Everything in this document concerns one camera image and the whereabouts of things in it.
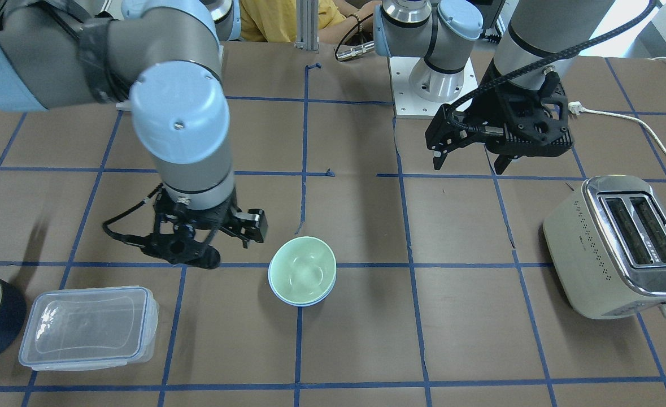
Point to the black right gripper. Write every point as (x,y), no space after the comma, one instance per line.
(252,222)

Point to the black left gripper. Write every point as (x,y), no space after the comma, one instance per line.
(482,115)

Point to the green bowl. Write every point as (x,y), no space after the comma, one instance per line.
(305,261)

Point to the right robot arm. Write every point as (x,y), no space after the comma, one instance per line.
(164,58)

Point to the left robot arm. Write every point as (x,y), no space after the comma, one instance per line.
(444,34)

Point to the clear plastic lidded container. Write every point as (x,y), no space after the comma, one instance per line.
(89,329)

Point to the cream toaster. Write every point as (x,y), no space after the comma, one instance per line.
(607,241)

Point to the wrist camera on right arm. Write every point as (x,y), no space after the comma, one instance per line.
(251,226)

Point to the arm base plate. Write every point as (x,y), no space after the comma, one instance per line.
(418,90)

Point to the aluminium frame post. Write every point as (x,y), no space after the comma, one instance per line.
(307,25)

